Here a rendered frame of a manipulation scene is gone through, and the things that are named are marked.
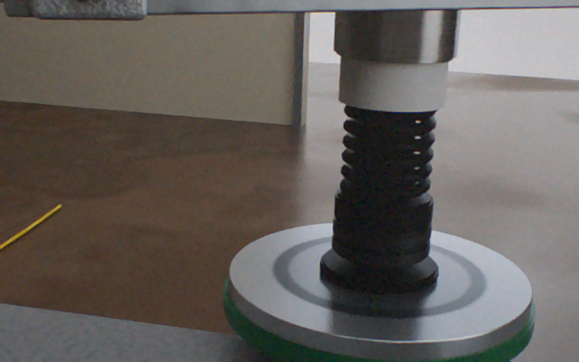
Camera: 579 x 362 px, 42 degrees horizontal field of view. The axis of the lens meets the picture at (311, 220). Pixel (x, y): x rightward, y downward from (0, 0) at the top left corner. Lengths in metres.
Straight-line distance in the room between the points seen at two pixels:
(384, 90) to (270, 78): 4.89
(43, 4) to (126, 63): 5.38
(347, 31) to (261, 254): 0.18
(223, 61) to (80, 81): 1.12
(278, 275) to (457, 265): 0.13
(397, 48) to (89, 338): 0.30
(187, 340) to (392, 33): 0.26
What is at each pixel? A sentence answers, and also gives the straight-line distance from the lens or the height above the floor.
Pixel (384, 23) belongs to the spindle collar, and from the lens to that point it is 0.46.
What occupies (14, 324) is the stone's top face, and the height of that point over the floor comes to 0.82.
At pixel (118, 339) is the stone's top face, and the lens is 0.57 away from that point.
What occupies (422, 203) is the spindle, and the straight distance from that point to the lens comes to 0.51.
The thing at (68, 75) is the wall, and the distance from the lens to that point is 5.96.
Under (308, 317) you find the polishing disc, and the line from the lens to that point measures 0.47.
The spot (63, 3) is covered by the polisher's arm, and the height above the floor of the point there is 1.07.
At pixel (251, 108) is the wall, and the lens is 5.43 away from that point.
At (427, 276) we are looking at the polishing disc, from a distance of 0.52.
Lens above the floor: 1.09
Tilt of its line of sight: 19 degrees down
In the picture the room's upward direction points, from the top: 2 degrees clockwise
